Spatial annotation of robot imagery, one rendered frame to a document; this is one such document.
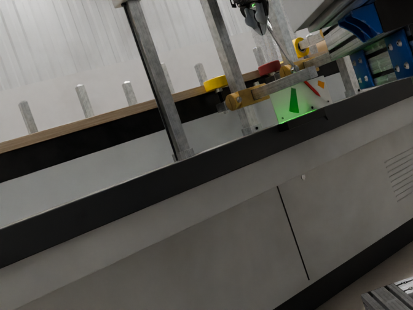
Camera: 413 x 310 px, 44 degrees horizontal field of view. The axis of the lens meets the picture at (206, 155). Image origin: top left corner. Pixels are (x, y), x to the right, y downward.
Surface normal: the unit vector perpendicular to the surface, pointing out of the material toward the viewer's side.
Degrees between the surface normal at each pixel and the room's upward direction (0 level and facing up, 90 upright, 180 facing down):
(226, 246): 90
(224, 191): 90
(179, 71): 90
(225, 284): 90
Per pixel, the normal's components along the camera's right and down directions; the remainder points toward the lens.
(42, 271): 0.54, -0.14
